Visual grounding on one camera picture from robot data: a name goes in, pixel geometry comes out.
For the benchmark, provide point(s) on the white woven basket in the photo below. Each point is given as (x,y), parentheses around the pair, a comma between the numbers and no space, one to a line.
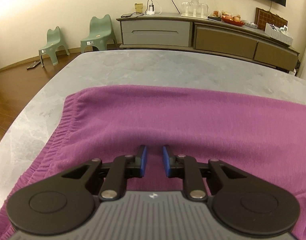
(277,36)

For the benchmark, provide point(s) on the black flat box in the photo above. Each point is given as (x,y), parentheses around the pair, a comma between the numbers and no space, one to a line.
(214,19)

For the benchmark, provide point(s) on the black smartphone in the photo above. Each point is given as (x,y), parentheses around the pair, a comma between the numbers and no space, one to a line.
(126,15)

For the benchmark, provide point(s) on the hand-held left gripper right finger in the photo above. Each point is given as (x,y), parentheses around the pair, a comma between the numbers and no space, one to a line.
(166,162)

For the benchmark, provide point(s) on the green plastic child chair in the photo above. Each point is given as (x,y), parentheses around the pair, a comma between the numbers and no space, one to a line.
(53,45)
(98,35)

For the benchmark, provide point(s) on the clear plastic tray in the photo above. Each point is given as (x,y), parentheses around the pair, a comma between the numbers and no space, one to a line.
(250,24)

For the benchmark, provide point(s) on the grey and brown sideboard cabinet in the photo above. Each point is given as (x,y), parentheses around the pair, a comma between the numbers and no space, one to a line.
(225,40)

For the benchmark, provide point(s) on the dark flat floor object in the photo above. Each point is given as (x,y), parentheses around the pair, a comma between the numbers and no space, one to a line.
(33,65)

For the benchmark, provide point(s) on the white charging dock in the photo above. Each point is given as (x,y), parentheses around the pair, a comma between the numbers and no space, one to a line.
(153,10)

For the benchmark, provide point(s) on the red fruit plate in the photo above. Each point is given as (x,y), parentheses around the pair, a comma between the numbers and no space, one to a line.
(234,22)

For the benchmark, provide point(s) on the clear drinking glass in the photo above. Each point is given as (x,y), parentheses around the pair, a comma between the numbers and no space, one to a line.
(203,10)
(194,5)
(185,8)

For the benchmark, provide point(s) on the white glass tray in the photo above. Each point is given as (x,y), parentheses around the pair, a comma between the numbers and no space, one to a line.
(194,16)

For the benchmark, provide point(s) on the brown wooden framed board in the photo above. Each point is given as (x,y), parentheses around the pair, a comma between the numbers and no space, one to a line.
(261,20)

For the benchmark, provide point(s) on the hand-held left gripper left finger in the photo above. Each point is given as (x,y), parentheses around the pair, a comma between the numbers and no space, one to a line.
(143,162)

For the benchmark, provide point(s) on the purple pants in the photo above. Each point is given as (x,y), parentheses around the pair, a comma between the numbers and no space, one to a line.
(192,120)

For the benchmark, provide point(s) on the tan paper cup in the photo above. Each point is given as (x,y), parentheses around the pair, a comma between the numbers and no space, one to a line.
(139,8)

